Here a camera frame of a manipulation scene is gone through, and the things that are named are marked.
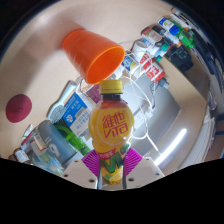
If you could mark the dark green bottle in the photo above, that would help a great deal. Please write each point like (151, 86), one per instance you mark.
(71, 136)

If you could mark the flat round red coaster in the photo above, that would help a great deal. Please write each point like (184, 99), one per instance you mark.
(18, 108)

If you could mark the under-shelf light strip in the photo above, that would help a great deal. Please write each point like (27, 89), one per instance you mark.
(170, 148)

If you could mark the yellow drink bottle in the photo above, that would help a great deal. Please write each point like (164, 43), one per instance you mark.
(111, 126)

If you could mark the blue and white carton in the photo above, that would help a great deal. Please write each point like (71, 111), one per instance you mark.
(75, 113)

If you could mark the white blue-capped bottle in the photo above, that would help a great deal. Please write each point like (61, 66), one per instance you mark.
(168, 26)

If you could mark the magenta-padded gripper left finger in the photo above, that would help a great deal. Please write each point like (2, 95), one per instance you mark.
(80, 170)

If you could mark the grey shaker bottle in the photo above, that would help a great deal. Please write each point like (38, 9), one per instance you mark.
(55, 140)

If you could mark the white hairbrush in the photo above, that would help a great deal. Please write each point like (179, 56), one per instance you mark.
(63, 100)

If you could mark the pink pouch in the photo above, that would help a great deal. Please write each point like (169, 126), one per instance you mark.
(94, 94)

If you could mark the white-lidded jar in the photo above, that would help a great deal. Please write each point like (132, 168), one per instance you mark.
(20, 155)

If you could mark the black box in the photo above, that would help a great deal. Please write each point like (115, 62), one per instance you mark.
(181, 55)

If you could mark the orange plastic cup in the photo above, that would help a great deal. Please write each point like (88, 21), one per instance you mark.
(93, 53)

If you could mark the red and white canister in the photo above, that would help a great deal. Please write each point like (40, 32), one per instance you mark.
(151, 68)

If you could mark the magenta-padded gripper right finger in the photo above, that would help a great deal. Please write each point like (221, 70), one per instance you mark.
(143, 168)

